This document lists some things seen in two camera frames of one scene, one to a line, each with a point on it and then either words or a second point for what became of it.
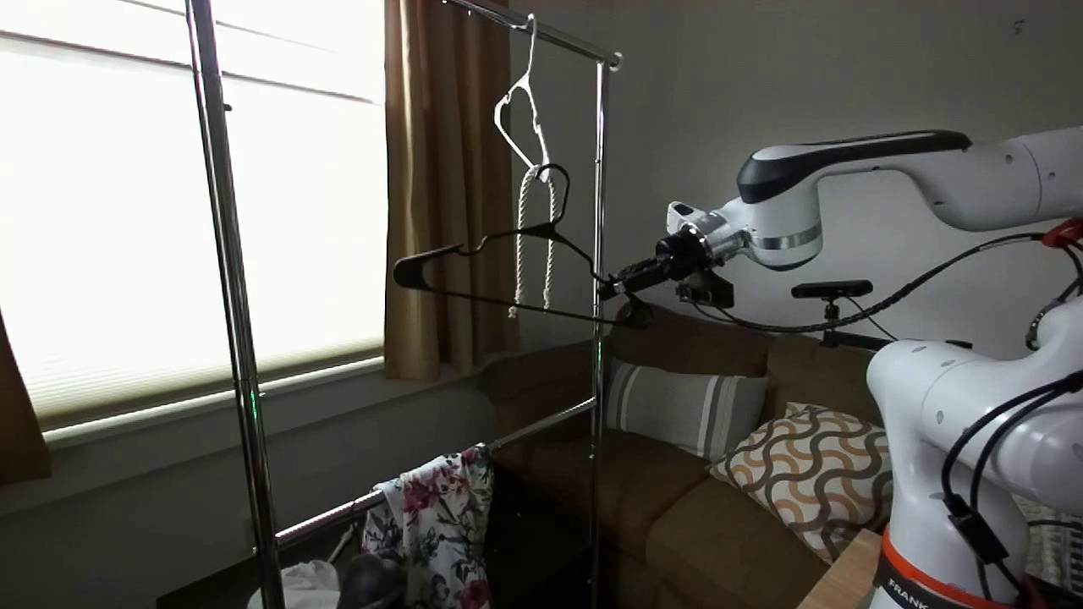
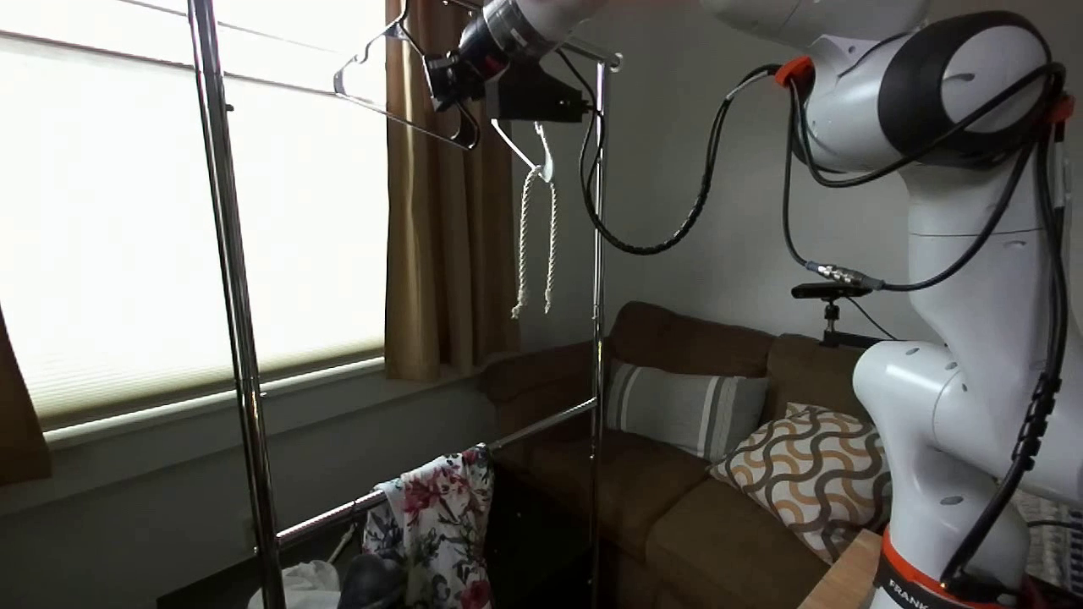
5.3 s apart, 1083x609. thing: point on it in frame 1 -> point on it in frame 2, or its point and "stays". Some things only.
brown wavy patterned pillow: [821, 472] stays
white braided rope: [518, 237] stays
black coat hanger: [495, 301] -> [426, 64]
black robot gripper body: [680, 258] -> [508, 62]
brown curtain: [447, 194] stays
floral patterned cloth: [434, 521] stays
